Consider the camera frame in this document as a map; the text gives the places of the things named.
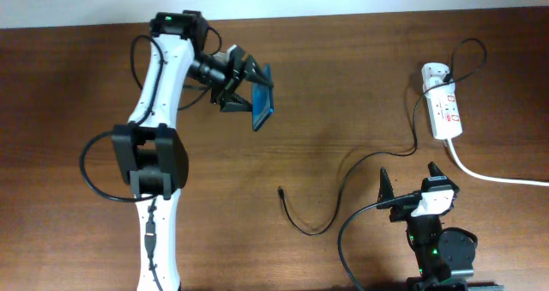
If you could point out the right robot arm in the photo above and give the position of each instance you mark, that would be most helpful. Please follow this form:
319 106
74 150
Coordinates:
444 256

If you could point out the white power strip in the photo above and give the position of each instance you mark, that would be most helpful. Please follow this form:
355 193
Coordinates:
444 114

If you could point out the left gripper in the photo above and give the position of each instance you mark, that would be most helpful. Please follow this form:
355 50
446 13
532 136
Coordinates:
225 95

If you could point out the white plug adapter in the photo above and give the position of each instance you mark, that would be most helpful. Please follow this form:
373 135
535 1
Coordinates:
433 75

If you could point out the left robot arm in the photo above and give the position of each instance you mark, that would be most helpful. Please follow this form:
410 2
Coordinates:
151 157

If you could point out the blue screen Galaxy smartphone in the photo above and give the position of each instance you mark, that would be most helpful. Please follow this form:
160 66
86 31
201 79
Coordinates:
262 104

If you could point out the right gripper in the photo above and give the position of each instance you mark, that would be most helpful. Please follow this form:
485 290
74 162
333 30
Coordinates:
402 211

